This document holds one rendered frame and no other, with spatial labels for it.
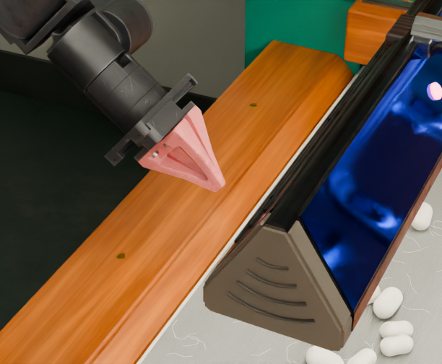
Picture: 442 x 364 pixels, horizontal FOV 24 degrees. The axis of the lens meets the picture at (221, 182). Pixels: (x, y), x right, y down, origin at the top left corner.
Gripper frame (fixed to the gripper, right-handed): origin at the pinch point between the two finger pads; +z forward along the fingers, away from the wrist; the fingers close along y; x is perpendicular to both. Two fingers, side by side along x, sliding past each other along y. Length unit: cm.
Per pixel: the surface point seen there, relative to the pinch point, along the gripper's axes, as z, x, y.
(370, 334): 20.0, -3.2, -3.0
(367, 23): 1.7, -1.8, 36.2
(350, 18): -0.1, -0.6, 36.2
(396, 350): 21.7, -6.0, -5.0
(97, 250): -3.1, 12.2, -6.1
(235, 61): -4, 83, 120
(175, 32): -18, 89, 120
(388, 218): 4.6, -33.1, -26.8
